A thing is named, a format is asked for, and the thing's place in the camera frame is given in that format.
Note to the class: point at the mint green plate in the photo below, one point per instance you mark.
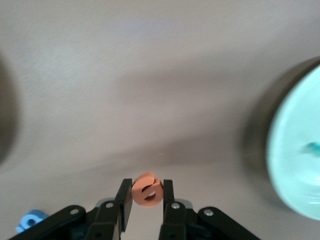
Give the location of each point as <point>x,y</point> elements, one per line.
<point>297,150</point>

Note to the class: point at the brown table cover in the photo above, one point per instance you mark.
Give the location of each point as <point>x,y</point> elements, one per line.
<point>100,50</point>

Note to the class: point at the orange foam letter e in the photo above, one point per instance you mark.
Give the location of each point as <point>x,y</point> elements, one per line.
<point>141,186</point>

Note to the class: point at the blue foam digit 6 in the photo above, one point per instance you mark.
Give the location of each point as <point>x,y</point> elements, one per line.
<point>37,216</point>

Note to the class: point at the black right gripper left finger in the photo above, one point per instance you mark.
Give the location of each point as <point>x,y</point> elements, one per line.
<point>100,222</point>

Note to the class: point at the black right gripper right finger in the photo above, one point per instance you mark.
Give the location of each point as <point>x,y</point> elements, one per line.
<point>185,222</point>

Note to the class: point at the teal foam letter p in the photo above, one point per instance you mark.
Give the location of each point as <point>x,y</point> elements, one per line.
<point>313,148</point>

